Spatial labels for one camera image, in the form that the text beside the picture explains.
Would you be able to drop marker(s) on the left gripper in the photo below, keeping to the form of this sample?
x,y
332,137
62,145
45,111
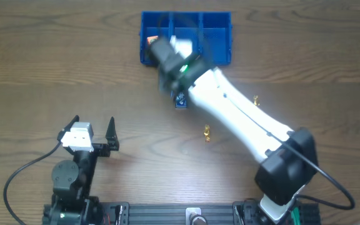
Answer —
x,y
102,150

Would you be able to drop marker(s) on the blue candy pack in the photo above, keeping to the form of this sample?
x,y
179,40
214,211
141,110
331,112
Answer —
x,y
181,101

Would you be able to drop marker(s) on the orange candy box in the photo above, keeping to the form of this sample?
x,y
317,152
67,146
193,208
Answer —
x,y
152,40

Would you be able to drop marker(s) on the gold candy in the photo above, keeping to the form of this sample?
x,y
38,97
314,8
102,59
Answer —
x,y
207,133
256,100

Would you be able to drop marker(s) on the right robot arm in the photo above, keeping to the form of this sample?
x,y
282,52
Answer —
x,y
230,103

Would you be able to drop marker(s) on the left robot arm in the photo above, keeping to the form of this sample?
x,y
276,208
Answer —
x,y
64,175

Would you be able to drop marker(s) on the blue tray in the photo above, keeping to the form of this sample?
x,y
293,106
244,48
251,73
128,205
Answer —
x,y
217,40

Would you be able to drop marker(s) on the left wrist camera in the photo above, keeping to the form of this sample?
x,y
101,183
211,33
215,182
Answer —
x,y
78,137

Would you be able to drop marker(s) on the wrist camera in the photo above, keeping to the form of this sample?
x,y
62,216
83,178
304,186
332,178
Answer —
x,y
183,47
78,137

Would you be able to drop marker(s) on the mounting rail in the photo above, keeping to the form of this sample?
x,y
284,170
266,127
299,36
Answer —
x,y
161,214

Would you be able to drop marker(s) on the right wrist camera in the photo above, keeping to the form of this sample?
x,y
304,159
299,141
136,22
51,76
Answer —
x,y
183,47

